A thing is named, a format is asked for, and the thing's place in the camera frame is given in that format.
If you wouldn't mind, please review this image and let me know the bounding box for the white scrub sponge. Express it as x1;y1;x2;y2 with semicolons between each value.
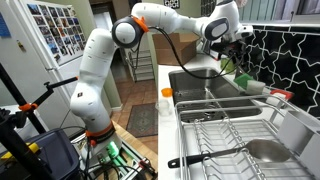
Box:
245;79;267;96

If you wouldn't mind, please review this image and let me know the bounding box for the black tripod stand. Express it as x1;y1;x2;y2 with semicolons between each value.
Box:
0;63;80;180

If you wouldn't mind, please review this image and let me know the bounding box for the orange plastic bowl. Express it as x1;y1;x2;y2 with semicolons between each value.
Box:
160;87;174;99

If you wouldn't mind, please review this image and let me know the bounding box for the stainless steel sink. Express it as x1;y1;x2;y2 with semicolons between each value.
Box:
167;66;265;124

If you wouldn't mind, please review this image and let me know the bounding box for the photo collage sheet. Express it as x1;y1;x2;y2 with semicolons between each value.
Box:
20;0;88;66

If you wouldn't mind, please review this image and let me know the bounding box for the red and white scrubber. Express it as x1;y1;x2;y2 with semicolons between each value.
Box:
265;88;295;108

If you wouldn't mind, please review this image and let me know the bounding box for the steel gooseneck faucet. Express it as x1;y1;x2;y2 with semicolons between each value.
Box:
233;46;248;80

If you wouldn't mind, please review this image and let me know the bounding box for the brown cardboard box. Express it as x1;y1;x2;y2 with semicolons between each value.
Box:
152;31;202;67

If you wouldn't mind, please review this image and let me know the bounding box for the blue paper note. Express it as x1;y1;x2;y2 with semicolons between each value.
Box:
0;12;12;39

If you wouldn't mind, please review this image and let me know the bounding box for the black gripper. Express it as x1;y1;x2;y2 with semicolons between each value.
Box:
209;38;248;75

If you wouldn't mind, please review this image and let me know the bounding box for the green plastic device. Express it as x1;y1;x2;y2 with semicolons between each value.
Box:
105;140;122;160

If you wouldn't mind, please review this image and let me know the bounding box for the black-handled steel spoon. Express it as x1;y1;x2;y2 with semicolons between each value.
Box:
167;138;292;170

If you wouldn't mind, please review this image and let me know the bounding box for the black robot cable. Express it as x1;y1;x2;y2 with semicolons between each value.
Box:
133;25;246;80

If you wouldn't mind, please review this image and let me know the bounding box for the wooden robot platform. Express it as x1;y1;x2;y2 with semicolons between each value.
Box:
111;120;159;180

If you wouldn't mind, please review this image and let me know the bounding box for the patterned grey floor rug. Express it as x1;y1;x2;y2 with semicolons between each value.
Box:
125;102;159;139

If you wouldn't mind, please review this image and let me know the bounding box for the steel wire dish rack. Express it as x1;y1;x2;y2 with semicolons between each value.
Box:
174;94;320;180

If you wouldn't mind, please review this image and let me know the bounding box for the green sponge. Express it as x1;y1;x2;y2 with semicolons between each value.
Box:
232;73;255;91

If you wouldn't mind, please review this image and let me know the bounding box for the white cutlery holder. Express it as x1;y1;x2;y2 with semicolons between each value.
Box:
275;109;320;180

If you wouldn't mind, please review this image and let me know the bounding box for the metal wire shelf rack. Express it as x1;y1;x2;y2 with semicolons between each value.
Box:
127;49;156;83

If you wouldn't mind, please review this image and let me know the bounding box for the tall green soap bottle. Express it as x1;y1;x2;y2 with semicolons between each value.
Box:
220;57;236;75

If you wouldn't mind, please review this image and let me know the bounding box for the red and black clamp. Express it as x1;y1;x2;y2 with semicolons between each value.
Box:
137;159;158;176

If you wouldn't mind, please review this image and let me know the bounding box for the white refrigerator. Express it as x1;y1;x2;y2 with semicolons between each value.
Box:
0;0;88;134

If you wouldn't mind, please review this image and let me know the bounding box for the kitchen window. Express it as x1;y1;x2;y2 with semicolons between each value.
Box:
238;0;320;26

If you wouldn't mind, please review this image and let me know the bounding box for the dark blue storage bin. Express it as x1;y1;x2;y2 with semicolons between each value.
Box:
0;127;82;180

